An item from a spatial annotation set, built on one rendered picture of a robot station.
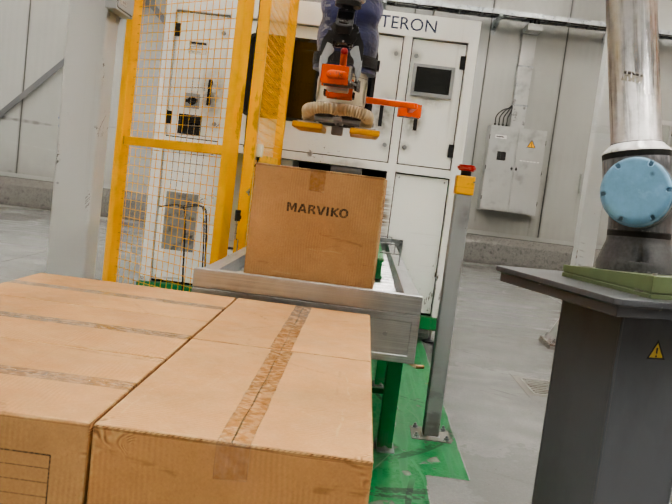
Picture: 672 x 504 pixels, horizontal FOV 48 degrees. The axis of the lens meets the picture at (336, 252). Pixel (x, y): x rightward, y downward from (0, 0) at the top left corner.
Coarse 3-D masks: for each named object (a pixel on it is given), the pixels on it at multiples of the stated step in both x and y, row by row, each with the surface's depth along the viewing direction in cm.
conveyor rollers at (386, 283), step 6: (384, 258) 404; (384, 264) 369; (384, 270) 342; (384, 276) 323; (390, 276) 323; (378, 282) 297; (384, 282) 305; (390, 282) 305; (378, 288) 279; (384, 288) 287; (390, 288) 287
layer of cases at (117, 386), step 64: (0, 320) 160; (64, 320) 168; (128, 320) 176; (192, 320) 184; (256, 320) 194; (320, 320) 205; (0, 384) 118; (64, 384) 122; (128, 384) 126; (192, 384) 131; (256, 384) 136; (320, 384) 141; (0, 448) 107; (64, 448) 107; (128, 448) 106; (192, 448) 106; (256, 448) 106; (320, 448) 108
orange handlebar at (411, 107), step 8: (328, 72) 199; (336, 72) 198; (344, 72) 199; (376, 104) 267; (384, 104) 267; (392, 104) 266; (400, 104) 266; (408, 104) 266; (416, 104) 267; (408, 112) 287
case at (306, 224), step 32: (256, 192) 232; (288, 192) 232; (320, 192) 231; (352, 192) 230; (384, 192) 242; (256, 224) 233; (288, 224) 232; (320, 224) 232; (352, 224) 231; (256, 256) 234; (288, 256) 233; (320, 256) 232; (352, 256) 232
